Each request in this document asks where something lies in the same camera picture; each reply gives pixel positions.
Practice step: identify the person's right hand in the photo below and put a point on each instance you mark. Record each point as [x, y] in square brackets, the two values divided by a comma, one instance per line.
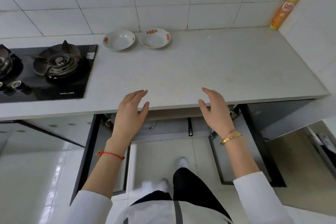
[219, 116]

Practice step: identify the person's left hand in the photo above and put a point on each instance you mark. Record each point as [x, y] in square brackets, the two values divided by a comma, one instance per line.
[127, 118]

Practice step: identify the person's right thumb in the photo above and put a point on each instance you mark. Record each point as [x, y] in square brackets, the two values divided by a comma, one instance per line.
[203, 107]

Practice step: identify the person's left thumb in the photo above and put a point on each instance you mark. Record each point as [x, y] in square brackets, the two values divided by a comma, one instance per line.
[143, 110]

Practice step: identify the person's left forearm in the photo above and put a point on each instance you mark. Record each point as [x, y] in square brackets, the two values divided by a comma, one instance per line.
[105, 168]

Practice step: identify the person's right forearm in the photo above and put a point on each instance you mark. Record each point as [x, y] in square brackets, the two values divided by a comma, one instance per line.
[240, 158]

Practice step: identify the metal door hinge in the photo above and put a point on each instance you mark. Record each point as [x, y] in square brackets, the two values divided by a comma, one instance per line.
[233, 112]
[107, 121]

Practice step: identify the white shoe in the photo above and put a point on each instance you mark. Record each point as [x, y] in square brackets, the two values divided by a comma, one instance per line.
[183, 163]
[163, 185]

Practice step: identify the grey cabinet door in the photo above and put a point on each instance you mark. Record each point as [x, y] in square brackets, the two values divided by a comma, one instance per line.
[89, 153]
[52, 132]
[252, 147]
[278, 113]

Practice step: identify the black glass gas stove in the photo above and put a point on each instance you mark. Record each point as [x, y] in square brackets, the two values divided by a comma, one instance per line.
[78, 79]

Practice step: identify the white bowl with red pattern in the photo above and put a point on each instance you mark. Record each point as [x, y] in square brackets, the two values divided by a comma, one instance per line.
[154, 38]

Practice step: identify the white bowl with red flower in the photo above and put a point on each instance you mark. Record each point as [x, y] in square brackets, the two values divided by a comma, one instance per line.
[118, 40]

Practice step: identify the black trousers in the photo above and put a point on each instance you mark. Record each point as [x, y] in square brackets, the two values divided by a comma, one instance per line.
[194, 189]

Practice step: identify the gas burner with pan support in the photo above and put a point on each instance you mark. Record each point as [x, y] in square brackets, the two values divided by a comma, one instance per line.
[59, 61]
[6, 61]

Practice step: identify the white jacket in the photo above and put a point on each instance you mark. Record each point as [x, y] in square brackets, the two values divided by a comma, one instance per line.
[147, 213]

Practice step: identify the yellow dish soap bottle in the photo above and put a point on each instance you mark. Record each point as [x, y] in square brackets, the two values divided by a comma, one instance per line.
[284, 11]

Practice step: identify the silver stove knob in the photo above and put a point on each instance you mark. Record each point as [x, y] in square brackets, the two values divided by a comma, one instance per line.
[18, 85]
[2, 87]

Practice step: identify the black metal bracket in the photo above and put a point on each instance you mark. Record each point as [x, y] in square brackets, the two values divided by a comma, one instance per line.
[190, 128]

